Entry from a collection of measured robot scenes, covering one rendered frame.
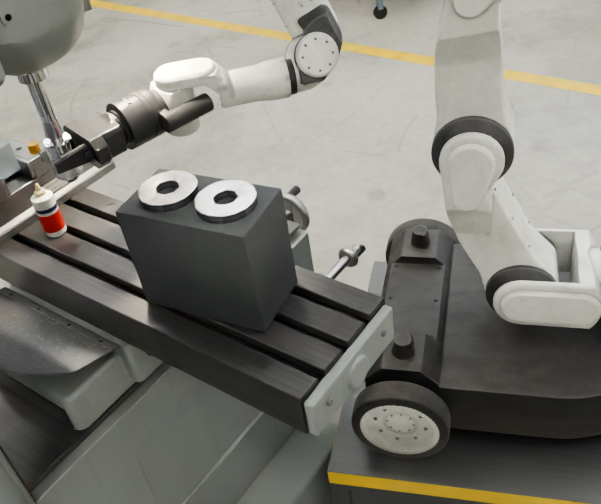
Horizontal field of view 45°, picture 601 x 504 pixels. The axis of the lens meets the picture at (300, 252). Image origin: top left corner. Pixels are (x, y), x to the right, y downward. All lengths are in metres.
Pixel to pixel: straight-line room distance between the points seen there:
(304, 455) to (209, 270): 0.90
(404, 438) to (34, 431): 0.73
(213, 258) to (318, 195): 1.99
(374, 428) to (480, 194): 0.55
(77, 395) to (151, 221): 0.36
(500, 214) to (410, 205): 1.51
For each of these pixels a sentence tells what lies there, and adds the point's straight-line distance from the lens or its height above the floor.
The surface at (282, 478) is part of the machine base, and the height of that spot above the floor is 0.20.
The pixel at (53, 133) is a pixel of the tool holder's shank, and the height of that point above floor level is 1.19.
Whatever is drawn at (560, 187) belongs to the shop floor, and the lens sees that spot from 3.03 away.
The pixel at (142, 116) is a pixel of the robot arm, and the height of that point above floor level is 1.16.
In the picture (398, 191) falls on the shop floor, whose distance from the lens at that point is 3.00.
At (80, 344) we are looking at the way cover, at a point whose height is 0.88.
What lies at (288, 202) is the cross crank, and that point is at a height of 0.69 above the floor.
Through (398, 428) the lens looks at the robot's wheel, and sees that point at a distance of 1.57.
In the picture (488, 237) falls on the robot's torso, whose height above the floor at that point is 0.82.
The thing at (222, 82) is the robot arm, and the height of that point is 1.17.
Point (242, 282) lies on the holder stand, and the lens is 1.06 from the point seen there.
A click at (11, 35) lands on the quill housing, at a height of 1.39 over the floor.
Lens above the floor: 1.74
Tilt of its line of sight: 39 degrees down
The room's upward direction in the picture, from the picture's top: 9 degrees counter-clockwise
